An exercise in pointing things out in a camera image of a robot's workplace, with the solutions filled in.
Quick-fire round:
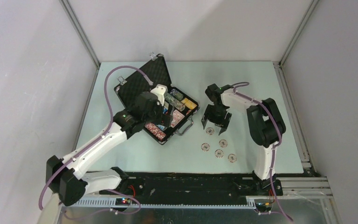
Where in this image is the green poker chip stack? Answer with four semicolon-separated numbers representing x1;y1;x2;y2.
164;93;186;112

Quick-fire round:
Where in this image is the yellow poker chip stack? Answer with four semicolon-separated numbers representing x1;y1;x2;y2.
181;98;198;110

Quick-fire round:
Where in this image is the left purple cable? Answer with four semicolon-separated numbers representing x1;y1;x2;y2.
39;65;154;216

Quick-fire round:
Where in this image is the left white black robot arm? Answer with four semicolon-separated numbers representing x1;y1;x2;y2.
43;87;172;206

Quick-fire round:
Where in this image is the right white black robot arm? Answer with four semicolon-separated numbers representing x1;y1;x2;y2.
201;82;286;195

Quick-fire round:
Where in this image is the red white chip row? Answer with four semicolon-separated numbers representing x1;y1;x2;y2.
145;123;166;141

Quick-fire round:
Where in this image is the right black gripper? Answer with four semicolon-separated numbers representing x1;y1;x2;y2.
201;104;232;134

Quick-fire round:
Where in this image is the blue white chip stack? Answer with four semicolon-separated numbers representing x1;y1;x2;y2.
170;88;184;101

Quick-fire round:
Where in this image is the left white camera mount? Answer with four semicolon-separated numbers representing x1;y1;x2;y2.
150;84;168;104

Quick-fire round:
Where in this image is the white red chip stack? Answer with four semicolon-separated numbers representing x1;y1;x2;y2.
200;127;239;165

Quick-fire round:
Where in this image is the red playing card deck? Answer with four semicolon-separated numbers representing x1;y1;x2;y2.
170;110;185;128

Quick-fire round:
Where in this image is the black poker set case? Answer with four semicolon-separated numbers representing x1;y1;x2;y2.
115;54;200;145

